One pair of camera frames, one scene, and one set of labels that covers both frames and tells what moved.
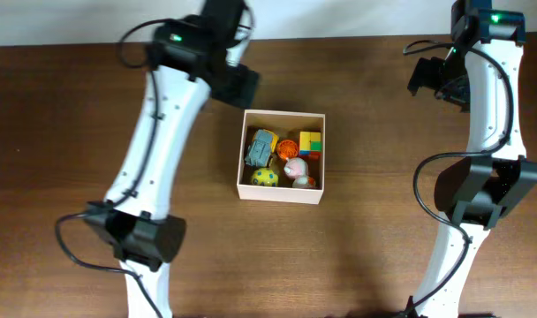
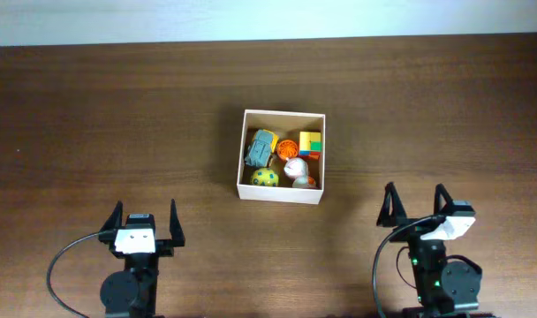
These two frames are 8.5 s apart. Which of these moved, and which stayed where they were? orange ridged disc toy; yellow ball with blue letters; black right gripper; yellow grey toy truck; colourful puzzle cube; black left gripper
Moved: black right gripper; black left gripper
Stayed: orange ridged disc toy; yellow grey toy truck; yellow ball with blue letters; colourful puzzle cube
